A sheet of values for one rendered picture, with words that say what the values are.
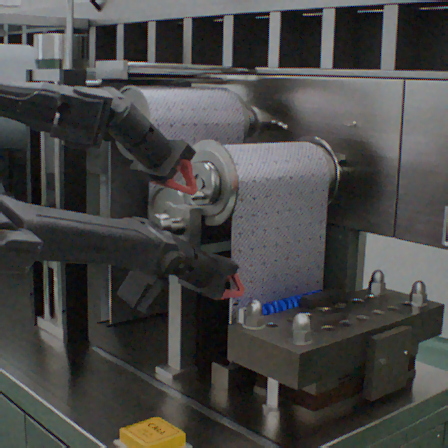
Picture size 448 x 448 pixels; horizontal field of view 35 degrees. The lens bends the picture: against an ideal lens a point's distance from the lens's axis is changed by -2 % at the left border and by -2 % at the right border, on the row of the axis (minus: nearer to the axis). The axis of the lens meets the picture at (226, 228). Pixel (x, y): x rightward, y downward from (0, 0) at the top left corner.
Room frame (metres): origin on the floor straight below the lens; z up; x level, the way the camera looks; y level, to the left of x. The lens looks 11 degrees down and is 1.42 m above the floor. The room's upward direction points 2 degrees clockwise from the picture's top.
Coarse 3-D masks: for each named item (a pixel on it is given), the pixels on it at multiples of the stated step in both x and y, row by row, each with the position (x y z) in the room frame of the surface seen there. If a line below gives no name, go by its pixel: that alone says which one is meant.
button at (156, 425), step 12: (144, 420) 0.98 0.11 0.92; (156, 420) 0.98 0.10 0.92; (120, 432) 0.95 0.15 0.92; (132, 432) 0.94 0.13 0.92; (144, 432) 0.94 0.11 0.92; (156, 432) 0.95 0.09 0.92; (168, 432) 0.95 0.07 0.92; (180, 432) 0.95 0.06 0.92; (132, 444) 0.93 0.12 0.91; (144, 444) 0.91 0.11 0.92; (156, 444) 0.91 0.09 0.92; (168, 444) 0.93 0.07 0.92; (180, 444) 0.94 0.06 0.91
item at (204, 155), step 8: (200, 152) 1.23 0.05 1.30; (208, 152) 1.22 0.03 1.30; (192, 160) 1.25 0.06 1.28; (200, 160) 1.23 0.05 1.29; (208, 160) 1.22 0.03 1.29; (216, 160) 1.20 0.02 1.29; (224, 168) 1.19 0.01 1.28; (328, 168) 1.35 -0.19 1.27; (224, 176) 1.19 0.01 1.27; (224, 184) 1.19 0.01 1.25; (224, 192) 1.19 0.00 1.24; (224, 200) 1.18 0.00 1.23; (208, 208) 1.22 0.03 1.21; (216, 208) 1.20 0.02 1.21; (208, 216) 1.22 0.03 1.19
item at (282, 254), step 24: (264, 216) 1.23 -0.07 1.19; (288, 216) 1.27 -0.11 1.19; (312, 216) 1.31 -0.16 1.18; (240, 240) 1.19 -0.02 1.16; (264, 240) 1.23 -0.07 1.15; (288, 240) 1.27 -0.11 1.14; (312, 240) 1.31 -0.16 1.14; (240, 264) 1.19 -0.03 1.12; (264, 264) 1.23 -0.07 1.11; (288, 264) 1.27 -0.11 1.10; (312, 264) 1.32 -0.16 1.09; (264, 288) 1.23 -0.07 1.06; (288, 288) 1.27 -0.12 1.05; (312, 288) 1.32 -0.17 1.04
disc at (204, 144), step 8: (200, 144) 1.24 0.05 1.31; (208, 144) 1.22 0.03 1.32; (216, 144) 1.21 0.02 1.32; (216, 152) 1.21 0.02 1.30; (224, 152) 1.19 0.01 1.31; (224, 160) 1.19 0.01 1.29; (232, 160) 1.18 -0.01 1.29; (232, 168) 1.18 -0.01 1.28; (232, 176) 1.18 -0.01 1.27; (184, 184) 1.27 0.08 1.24; (232, 184) 1.18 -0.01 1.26; (232, 192) 1.18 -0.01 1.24; (232, 200) 1.18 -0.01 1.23; (224, 208) 1.19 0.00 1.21; (232, 208) 1.18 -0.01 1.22; (216, 216) 1.21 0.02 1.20; (224, 216) 1.19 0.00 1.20; (208, 224) 1.22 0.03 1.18; (216, 224) 1.21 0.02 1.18
